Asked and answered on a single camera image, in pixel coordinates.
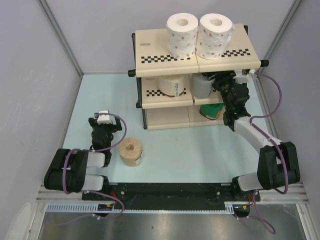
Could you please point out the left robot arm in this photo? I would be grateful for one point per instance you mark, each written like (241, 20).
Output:
(68, 169)

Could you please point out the white pinkish paper roll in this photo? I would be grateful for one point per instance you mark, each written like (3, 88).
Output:
(214, 33)

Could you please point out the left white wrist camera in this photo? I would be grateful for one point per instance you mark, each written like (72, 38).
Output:
(103, 117)

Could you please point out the white dotted paper roll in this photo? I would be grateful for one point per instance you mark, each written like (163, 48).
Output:
(182, 31)

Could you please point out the brown wrapped paper roll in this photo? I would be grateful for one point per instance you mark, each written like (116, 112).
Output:
(131, 152)

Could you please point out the slotted cable duct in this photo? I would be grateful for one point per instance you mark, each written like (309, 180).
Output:
(220, 208)

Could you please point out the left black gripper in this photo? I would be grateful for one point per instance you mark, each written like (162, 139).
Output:
(115, 127)

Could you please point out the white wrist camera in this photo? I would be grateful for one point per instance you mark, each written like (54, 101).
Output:
(103, 117)
(244, 76)

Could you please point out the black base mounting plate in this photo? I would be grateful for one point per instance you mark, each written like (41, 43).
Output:
(216, 192)

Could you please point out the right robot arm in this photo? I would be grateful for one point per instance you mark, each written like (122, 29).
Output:
(278, 165)

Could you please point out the beige three-tier shelf rack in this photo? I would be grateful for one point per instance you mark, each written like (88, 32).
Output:
(153, 60)

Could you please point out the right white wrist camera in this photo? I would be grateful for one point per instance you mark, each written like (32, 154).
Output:
(244, 76)

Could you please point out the grey paper towel roll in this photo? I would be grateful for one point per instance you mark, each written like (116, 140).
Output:
(201, 86)

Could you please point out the green paper towel roll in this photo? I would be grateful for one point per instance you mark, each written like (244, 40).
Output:
(211, 111)

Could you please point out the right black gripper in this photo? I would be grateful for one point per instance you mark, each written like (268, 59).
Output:
(220, 77)

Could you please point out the cream paper roll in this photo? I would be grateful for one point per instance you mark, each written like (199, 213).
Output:
(171, 85)

